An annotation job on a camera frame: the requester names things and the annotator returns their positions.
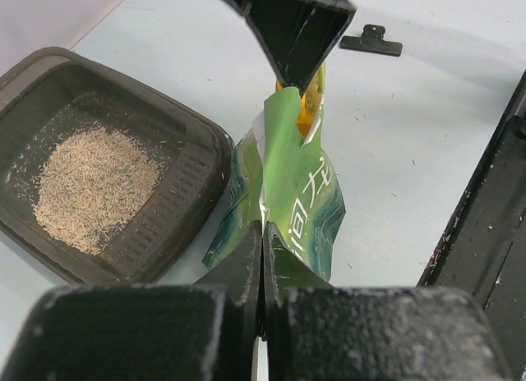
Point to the dark grey litter box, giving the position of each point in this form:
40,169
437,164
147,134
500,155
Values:
51,95

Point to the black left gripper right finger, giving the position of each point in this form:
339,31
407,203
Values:
319,332

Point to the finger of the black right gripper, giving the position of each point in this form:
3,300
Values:
296,35

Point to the yellow plastic scoop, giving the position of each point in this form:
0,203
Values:
310,118

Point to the beige litter pile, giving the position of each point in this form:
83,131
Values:
92,185

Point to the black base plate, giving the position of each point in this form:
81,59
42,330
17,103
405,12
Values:
482,249

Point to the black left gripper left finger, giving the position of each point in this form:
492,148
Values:
203,331

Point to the green litter bag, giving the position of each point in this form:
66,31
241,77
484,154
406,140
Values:
275,178

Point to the black bag clip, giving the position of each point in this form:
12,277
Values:
372,41

